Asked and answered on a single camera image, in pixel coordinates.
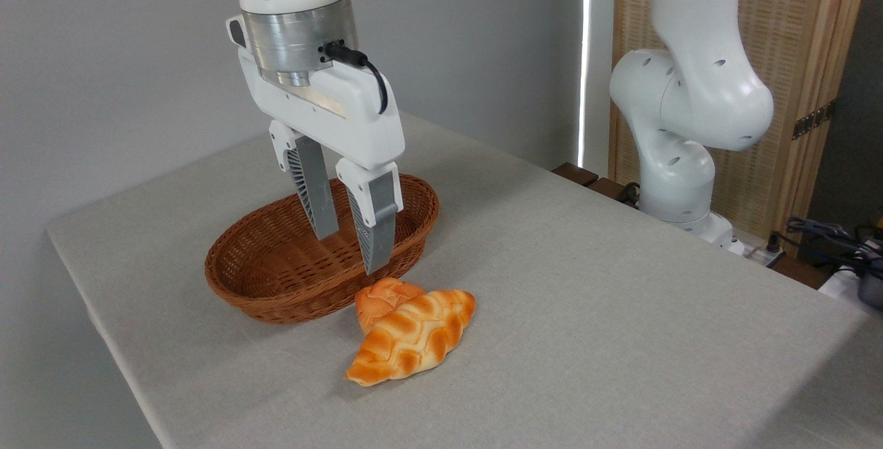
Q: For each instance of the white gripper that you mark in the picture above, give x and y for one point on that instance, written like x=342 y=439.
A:
x=345 y=121

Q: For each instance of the braided golden bread loaf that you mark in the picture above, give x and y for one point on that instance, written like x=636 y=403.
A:
x=414 y=338

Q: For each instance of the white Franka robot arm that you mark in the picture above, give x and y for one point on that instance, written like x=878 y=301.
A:
x=690 y=104

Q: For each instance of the small round bread roll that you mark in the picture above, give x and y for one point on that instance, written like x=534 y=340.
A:
x=379 y=301

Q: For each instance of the brown wicker oval basket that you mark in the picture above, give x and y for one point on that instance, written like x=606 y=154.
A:
x=276 y=294

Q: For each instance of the dark wooden base board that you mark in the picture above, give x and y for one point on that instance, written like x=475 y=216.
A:
x=586 y=178

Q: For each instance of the grey tablecloth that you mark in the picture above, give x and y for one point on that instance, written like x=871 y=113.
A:
x=586 y=311

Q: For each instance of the metal screen hinge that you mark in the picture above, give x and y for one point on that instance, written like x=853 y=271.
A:
x=814 y=120

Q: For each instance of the wooden woven folding screen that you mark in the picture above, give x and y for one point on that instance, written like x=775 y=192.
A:
x=793 y=35

